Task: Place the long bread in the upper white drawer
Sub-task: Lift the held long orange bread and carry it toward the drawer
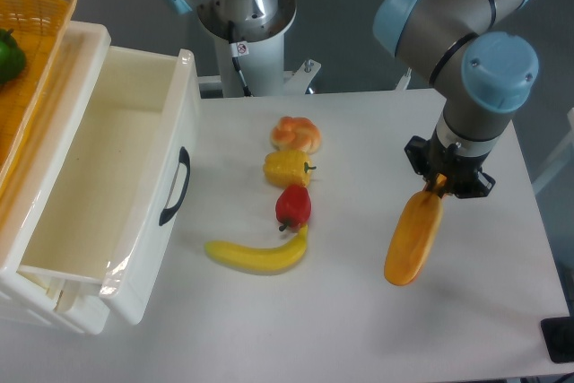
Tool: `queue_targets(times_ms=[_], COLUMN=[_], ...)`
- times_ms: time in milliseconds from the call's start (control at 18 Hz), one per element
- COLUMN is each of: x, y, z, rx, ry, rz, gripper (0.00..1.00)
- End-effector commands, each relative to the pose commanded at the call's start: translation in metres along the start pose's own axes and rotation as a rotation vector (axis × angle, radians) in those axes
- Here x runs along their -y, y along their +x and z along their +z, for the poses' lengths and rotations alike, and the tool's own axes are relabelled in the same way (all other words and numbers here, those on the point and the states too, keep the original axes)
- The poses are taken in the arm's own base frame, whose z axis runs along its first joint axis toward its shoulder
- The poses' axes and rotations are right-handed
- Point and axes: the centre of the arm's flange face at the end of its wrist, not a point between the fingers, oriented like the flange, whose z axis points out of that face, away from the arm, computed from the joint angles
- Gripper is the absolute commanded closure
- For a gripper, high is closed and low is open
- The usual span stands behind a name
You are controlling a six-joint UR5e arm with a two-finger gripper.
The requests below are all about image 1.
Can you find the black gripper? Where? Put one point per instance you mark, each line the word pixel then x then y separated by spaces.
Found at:
pixel 446 170

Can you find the yellow bell pepper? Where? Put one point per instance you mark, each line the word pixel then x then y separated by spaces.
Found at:
pixel 288 167

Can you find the round twisted bread roll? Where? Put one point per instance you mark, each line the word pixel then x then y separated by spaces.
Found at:
pixel 296 134

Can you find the white frame at right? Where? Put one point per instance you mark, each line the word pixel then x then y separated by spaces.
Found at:
pixel 556 161

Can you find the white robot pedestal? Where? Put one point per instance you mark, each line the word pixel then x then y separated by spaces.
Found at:
pixel 249 42

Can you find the yellow woven basket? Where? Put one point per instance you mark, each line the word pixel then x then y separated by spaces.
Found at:
pixel 34 29

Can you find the green bell pepper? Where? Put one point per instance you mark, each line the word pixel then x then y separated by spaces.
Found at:
pixel 10 58

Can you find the open upper white drawer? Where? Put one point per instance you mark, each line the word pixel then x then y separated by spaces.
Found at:
pixel 99 231

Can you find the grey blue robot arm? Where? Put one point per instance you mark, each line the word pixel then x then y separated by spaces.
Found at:
pixel 485 76

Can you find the white drawer cabinet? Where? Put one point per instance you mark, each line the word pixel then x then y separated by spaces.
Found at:
pixel 65 97

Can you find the red bell pepper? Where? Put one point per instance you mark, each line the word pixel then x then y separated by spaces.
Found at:
pixel 293 207

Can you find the long orange bread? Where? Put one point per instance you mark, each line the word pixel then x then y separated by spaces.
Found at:
pixel 413 238

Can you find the yellow banana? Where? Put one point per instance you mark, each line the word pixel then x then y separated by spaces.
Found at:
pixel 259 260

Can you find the black device at edge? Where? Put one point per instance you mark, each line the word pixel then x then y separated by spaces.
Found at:
pixel 558 338

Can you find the black drawer handle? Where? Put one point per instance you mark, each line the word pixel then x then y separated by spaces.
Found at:
pixel 178 188

